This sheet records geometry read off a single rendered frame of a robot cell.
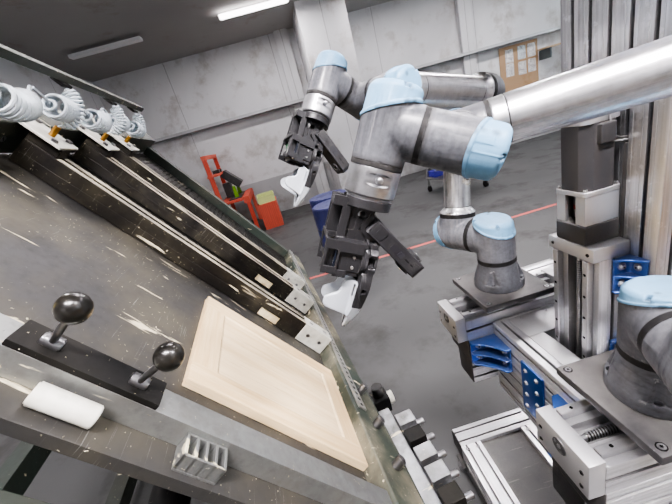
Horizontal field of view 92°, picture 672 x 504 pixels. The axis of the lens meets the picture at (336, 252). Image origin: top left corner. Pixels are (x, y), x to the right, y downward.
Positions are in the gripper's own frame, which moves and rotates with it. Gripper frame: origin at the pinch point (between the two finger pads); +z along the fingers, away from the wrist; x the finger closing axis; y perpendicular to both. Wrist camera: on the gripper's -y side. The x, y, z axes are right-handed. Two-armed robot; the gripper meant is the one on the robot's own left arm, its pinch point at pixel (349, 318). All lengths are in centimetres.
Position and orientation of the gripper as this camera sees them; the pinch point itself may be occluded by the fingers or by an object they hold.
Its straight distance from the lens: 55.1
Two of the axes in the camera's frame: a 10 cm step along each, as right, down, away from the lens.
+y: -9.7, -1.8, -1.7
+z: -2.2, 9.3, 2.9
